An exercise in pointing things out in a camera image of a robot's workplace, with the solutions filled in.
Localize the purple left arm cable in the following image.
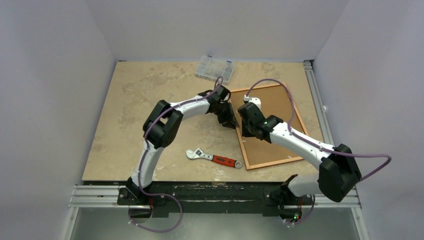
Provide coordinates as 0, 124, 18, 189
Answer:
127, 76, 224, 233

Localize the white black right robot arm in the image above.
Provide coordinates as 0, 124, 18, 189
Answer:
237, 102, 362, 204

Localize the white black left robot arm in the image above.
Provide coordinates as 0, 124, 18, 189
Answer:
123, 85, 239, 205

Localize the red wooden photo frame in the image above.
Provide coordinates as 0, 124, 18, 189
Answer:
235, 83, 303, 171

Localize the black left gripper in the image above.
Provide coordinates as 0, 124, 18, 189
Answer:
214, 102, 238, 129

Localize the aluminium right side rail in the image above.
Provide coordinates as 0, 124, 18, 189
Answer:
303, 60, 334, 145

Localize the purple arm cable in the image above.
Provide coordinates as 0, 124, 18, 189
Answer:
244, 78, 392, 227
127, 76, 224, 233

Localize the clear plastic organizer box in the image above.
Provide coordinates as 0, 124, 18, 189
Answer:
194, 55, 236, 85

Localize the aluminium front rail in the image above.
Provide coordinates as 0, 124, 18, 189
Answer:
67, 185, 362, 209

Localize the aluminium rail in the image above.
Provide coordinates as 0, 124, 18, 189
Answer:
303, 60, 334, 145
67, 185, 362, 209

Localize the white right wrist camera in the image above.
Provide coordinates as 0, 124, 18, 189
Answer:
243, 94, 262, 110

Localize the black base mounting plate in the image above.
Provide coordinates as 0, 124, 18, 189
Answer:
117, 180, 313, 222

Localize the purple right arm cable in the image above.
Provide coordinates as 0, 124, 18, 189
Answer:
244, 78, 392, 227

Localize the red handled adjustable wrench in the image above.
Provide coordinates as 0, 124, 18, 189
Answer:
185, 147, 243, 169

